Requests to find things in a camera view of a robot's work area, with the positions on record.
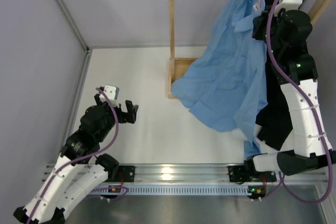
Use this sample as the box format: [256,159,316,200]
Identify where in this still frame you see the light blue button shirt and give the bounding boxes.
[171,0,267,157]

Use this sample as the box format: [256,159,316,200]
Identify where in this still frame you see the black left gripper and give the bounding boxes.
[96,93,138,142]

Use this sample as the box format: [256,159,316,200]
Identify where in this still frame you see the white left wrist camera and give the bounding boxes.
[103,85,120,101]

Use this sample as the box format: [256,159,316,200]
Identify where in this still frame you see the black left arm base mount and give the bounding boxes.
[106,165,135,183]

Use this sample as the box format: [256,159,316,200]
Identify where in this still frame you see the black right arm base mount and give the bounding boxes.
[227,165,277,184]

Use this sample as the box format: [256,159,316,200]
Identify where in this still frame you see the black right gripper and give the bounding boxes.
[251,6,287,58]

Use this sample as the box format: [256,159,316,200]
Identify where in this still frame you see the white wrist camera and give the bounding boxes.
[275,0,303,13]
[103,85,120,101]

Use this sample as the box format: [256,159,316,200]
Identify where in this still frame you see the black button shirt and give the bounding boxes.
[256,8,292,151]

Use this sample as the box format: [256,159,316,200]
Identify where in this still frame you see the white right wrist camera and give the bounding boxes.
[275,0,303,13]

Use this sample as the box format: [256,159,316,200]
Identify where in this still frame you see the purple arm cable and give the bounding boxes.
[266,0,333,205]
[26,87,129,224]

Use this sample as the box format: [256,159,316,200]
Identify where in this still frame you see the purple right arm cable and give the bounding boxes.
[266,0,333,205]

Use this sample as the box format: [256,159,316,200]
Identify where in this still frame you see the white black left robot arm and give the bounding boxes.
[13,91,139,223]

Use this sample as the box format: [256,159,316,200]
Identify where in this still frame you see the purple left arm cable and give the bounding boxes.
[26,87,129,224]

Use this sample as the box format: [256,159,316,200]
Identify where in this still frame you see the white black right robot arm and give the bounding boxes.
[244,9,335,180]

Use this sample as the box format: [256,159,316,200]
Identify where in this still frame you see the aluminium mounting rail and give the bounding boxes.
[41,163,326,185]

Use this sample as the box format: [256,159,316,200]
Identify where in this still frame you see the grey slotted cable duct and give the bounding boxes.
[89,184,266,195]

